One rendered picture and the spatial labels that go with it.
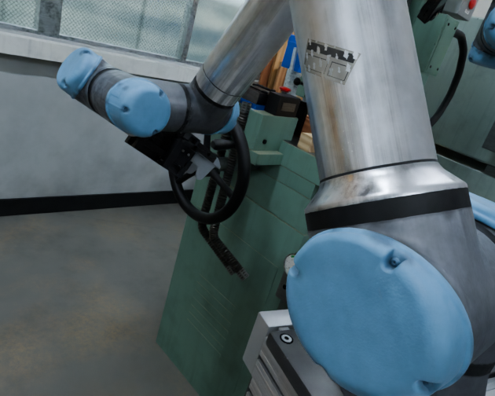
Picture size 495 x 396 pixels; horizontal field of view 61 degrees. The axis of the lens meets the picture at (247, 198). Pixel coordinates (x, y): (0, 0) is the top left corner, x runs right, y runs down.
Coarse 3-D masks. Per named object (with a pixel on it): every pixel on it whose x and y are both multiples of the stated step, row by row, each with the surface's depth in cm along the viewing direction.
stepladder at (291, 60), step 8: (288, 40) 199; (288, 48) 198; (296, 48) 193; (288, 56) 198; (296, 56) 194; (288, 64) 198; (296, 64) 194; (288, 72) 197; (296, 72) 197; (288, 80) 197; (296, 88) 200
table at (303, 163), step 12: (288, 144) 105; (252, 156) 101; (264, 156) 101; (276, 156) 104; (288, 156) 105; (300, 156) 103; (312, 156) 100; (288, 168) 105; (300, 168) 103; (312, 168) 100; (312, 180) 101
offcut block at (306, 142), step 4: (300, 136) 104; (304, 136) 102; (308, 136) 101; (300, 140) 104; (304, 140) 102; (308, 140) 101; (312, 140) 101; (300, 144) 104; (304, 144) 102; (308, 144) 101; (312, 144) 101; (304, 148) 102; (308, 148) 101; (312, 148) 102
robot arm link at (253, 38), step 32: (256, 0) 53; (288, 0) 51; (224, 32) 58; (256, 32) 54; (288, 32) 55; (224, 64) 58; (256, 64) 58; (192, 96) 63; (224, 96) 62; (192, 128) 65; (224, 128) 69
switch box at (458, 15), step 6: (450, 0) 116; (456, 0) 115; (462, 0) 114; (468, 0) 116; (450, 6) 117; (456, 6) 115; (462, 6) 115; (444, 12) 119; (450, 12) 117; (456, 12) 116; (462, 12) 117; (456, 18) 123; (462, 18) 120; (468, 18) 121
